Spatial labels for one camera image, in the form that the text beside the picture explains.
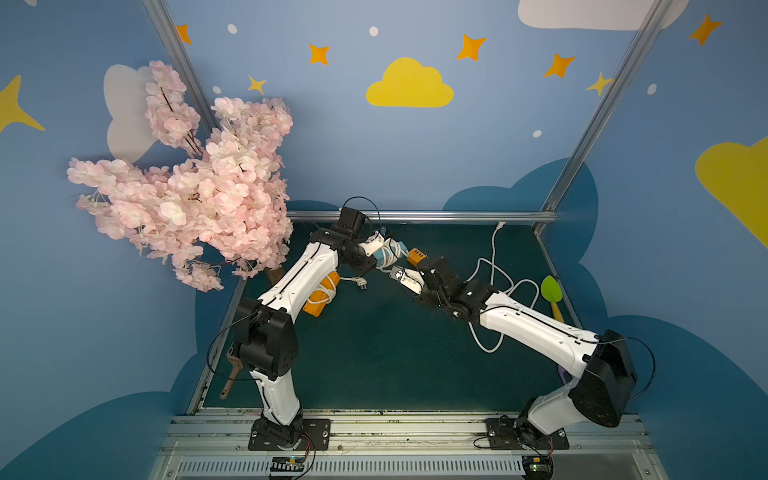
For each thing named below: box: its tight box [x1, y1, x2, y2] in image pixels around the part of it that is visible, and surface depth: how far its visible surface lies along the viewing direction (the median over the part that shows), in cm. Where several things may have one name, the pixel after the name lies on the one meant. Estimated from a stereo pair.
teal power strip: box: [373, 238, 408, 269], surface depth 90 cm
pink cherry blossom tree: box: [67, 61, 293, 292], surface depth 58 cm
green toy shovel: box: [541, 275, 564, 323], surface depth 104 cm
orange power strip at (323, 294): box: [303, 271, 341, 317], surface depth 97 cm
